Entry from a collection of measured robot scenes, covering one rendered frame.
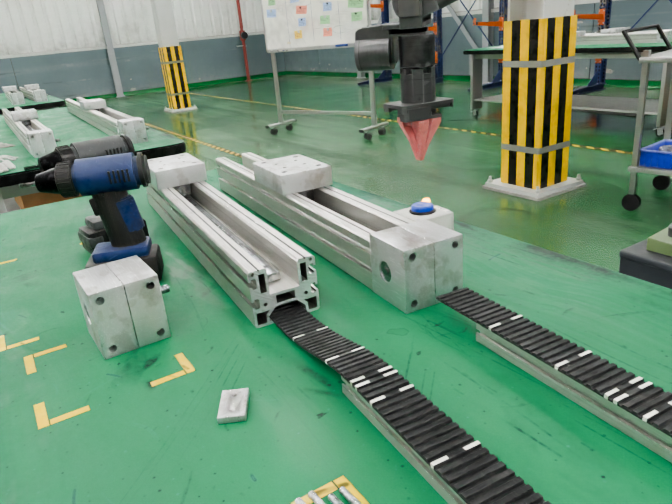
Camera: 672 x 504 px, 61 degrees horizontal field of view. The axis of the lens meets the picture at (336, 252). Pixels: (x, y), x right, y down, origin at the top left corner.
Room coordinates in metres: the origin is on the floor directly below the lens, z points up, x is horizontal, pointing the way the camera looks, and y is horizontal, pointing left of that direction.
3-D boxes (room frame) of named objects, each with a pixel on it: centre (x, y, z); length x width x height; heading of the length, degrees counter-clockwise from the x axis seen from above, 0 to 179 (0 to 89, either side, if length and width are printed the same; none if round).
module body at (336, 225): (1.17, 0.08, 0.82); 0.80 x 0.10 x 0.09; 26
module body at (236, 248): (1.08, 0.25, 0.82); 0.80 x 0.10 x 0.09; 26
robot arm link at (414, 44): (0.97, -0.16, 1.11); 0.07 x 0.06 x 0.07; 69
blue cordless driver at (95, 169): (0.92, 0.39, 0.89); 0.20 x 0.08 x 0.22; 101
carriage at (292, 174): (1.17, 0.08, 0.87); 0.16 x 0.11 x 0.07; 26
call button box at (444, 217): (0.97, -0.15, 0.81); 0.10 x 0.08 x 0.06; 116
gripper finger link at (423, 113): (0.97, -0.15, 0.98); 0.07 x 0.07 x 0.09; 26
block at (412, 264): (0.77, -0.13, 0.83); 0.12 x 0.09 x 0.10; 116
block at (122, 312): (0.73, 0.29, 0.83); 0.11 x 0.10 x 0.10; 122
